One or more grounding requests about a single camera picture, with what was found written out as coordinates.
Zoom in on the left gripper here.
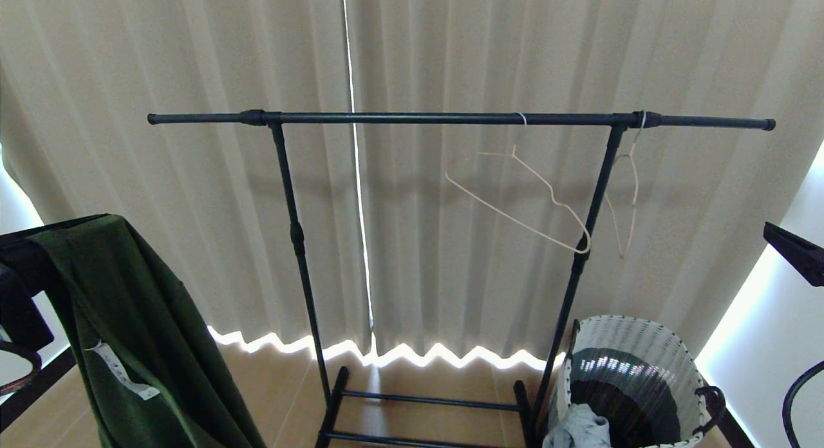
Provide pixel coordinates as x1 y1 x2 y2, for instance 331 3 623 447
0 242 55 351

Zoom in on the black clothes rack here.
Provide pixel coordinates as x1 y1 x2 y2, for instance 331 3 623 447
147 109 776 448

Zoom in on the white laundry basket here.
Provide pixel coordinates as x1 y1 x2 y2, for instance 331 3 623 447
546 315 727 448

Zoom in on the pale grey garment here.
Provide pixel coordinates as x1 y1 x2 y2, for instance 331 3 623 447
544 403 612 448

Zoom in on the green printed t-shirt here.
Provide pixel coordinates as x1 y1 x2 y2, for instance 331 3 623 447
26 214 268 448

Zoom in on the pink clothes hanger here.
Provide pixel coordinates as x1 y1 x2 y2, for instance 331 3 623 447
604 111 646 259
444 112 592 254

